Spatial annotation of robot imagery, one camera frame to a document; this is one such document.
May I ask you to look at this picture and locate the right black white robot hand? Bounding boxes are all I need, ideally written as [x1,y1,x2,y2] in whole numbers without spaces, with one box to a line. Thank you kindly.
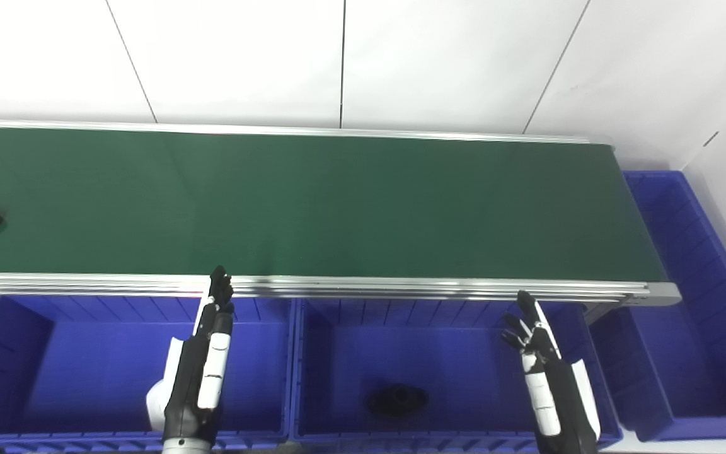
[500,290,602,454]

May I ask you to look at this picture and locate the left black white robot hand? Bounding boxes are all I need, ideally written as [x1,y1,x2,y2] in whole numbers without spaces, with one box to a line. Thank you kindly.
[146,265,235,441]

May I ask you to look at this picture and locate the blue plastic bin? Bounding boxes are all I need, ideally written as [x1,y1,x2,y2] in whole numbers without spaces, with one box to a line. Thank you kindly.
[0,295,294,451]
[590,170,726,442]
[291,298,623,450]

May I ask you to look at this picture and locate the green conveyor belt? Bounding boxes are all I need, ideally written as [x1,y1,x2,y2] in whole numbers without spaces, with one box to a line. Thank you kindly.
[0,126,669,282]
[0,119,682,310]

